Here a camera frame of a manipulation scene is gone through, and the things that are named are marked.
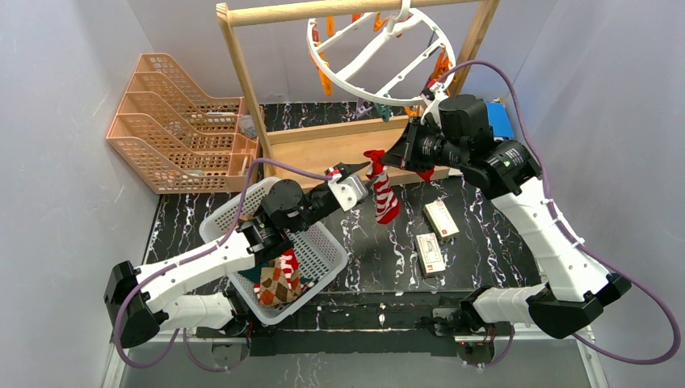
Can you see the teal front clothes peg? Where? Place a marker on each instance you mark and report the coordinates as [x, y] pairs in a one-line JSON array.
[[384, 111]]

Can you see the blue folder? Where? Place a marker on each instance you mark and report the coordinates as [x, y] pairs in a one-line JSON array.
[[499, 120]]

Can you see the lilac clothes peg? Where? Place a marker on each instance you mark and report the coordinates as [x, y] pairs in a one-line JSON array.
[[362, 108]]

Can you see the white card box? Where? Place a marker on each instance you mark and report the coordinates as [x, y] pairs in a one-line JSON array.
[[441, 220]]

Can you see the orange front-left clothes peg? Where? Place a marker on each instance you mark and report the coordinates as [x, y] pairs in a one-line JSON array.
[[326, 84]]

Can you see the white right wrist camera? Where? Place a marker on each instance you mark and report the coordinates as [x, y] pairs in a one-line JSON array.
[[432, 95]]

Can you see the dark green sock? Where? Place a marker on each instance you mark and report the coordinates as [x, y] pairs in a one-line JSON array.
[[252, 274]]

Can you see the beige animal face sock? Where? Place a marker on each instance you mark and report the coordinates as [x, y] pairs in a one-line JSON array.
[[425, 175]]

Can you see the small white printed box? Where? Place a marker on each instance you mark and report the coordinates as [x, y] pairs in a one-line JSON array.
[[430, 255]]

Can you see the wooden hanger rack stand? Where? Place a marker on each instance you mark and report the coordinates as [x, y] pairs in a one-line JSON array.
[[321, 146]]

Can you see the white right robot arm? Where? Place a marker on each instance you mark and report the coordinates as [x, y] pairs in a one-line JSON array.
[[578, 288]]

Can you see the red white striped sock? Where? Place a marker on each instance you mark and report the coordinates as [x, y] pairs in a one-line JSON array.
[[289, 270], [387, 206]]

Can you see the peach plastic file organizer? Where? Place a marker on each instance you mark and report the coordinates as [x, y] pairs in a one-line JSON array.
[[175, 137]]

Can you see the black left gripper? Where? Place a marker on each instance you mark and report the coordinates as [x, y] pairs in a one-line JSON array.
[[365, 183]]

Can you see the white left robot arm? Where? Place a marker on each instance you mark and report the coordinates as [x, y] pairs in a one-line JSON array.
[[268, 219]]

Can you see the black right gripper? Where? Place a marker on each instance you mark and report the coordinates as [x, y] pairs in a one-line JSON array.
[[409, 148]]

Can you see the white round clip hanger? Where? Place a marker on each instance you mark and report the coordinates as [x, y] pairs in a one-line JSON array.
[[379, 56]]

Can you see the white plastic laundry basket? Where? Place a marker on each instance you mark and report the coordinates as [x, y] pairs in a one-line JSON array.
[[319, 254]]

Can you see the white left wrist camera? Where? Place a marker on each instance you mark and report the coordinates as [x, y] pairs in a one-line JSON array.
[[342, 189]]

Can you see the orange front-centre clothes peg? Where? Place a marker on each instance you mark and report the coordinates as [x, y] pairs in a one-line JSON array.
[[442, 65]]

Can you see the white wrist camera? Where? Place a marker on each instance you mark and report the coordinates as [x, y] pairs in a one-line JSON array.
[[432, 95], [342, 189]]

